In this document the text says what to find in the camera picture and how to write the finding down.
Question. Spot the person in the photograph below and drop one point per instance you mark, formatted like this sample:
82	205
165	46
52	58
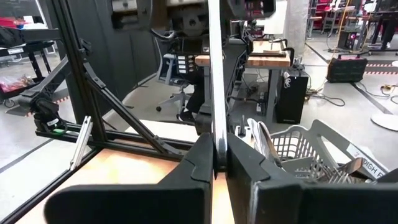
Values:
196	93

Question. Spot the white pillar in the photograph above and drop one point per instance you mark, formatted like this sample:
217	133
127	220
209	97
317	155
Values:
295	25

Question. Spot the black cart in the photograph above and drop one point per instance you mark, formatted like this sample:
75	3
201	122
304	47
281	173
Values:
18	46

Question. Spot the black computer tower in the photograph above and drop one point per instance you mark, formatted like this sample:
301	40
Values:
290	96

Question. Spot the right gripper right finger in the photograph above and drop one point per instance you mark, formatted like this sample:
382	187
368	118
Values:
295	205

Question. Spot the silver aluminium bar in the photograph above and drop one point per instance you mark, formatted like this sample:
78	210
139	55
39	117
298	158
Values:
81	140

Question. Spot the wooden background table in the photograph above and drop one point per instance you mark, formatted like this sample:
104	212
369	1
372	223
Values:
267	60

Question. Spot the grey round stand base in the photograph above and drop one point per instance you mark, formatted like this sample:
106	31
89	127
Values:
385	121

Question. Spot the grey plastic cutlery basket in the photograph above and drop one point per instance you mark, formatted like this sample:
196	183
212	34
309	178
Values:
311	143

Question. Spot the grey office chair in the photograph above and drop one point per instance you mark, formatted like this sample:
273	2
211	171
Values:
171	77

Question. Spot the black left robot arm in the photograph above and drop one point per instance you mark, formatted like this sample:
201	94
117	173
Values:
46	115

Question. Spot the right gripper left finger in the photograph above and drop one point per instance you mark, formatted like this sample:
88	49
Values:
140	202

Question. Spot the silver fork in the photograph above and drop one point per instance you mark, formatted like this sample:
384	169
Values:
337	177

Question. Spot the black and red case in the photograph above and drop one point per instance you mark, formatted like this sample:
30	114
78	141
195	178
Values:
346	70

